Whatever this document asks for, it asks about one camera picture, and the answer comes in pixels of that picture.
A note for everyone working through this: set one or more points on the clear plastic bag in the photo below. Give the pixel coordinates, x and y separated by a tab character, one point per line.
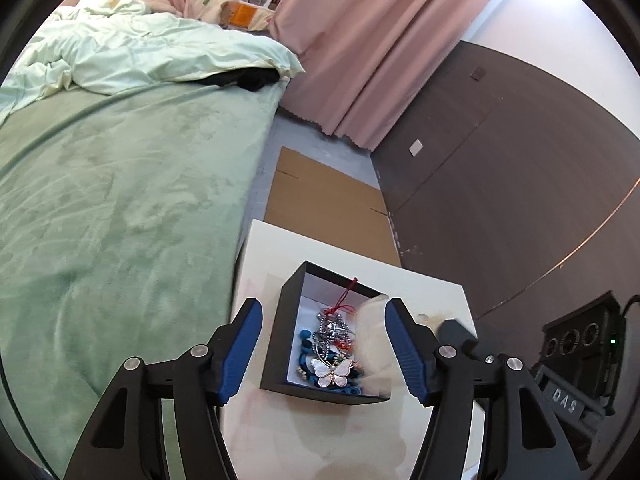
372	330

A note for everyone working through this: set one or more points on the green bed blanket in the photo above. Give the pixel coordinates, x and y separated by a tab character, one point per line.
115	220

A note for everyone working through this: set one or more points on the printed cream pillow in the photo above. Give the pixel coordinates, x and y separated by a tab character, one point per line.
210	9

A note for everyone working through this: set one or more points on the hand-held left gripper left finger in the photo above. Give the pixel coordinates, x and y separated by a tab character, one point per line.
246	332

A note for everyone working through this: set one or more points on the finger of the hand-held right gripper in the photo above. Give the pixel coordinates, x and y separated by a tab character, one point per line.
457	332

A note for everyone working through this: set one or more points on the orange box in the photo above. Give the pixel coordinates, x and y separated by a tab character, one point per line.
245	14

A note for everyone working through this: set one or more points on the pale green duvet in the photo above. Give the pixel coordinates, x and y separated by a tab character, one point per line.
150	45

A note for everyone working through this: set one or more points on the white square sticker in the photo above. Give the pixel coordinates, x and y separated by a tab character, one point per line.
416	147

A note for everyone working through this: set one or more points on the pile of jewellery with butterfly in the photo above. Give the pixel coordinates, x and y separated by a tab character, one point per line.
302	360

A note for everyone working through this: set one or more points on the flat cardboard sheet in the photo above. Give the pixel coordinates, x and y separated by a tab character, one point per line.
325	200

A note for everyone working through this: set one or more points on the black cloth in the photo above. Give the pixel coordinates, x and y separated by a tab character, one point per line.
245	79

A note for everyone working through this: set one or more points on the dark brown wardrobe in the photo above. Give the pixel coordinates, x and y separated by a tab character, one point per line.
525	170

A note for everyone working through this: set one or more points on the wide pink curtain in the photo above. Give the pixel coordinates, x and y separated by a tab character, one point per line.
370	45

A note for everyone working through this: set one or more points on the black jewelry box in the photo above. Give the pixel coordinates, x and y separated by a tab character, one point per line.
280	340

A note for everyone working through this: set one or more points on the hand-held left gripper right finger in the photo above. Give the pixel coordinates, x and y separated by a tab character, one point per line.
400	335

